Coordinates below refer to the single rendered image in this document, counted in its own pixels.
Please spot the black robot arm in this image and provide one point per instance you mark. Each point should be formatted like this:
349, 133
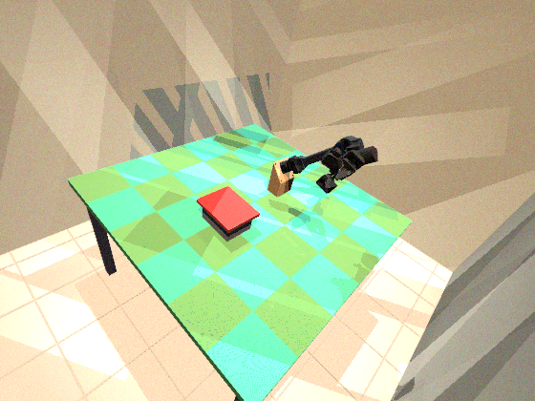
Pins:
331, 156

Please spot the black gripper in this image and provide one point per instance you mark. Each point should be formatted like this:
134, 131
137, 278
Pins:
342, 169

